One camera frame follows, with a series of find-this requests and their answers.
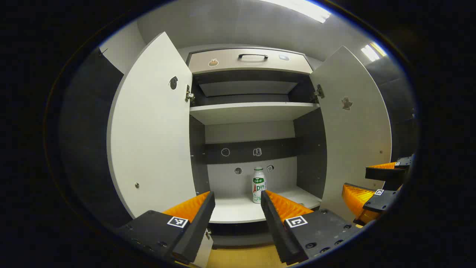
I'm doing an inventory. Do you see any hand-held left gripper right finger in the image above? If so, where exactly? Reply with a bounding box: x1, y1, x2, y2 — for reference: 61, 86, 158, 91
260, 190, 363, 265

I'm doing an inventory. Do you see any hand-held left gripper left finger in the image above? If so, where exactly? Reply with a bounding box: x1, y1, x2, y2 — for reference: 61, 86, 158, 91
115, 191, 216, 265

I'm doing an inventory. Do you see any white cabinet door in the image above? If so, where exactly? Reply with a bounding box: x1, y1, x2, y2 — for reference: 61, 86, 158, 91
107, 32, 214, 268
309, 45, 393, 224

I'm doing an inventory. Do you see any white bottle green label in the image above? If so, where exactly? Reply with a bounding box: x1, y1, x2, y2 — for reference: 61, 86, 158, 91
253, 166, 267, 204

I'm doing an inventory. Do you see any white cabinet shelf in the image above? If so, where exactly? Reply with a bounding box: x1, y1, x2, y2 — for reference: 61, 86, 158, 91
208, 186, 322, 224
190, 102, 320, 125

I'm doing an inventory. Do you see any grey white cabinet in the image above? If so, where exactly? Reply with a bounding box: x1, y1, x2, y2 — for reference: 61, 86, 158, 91
178, 44, 328, 248

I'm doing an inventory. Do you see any black backdrop cloth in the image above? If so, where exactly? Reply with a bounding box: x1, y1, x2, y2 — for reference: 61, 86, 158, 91
59, 48, 134, 227
364, 56, 419, 160

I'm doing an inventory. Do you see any short ceiling light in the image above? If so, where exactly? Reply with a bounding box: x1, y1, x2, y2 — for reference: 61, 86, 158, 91
361, 42, 388, 62

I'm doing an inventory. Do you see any long ceiling light strip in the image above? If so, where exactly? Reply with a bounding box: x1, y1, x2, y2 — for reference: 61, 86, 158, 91
257, 0, 331, 23

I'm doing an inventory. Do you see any beige drawer black handle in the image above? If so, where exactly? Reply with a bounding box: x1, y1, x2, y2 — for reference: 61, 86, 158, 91
187, 48, 313, 75

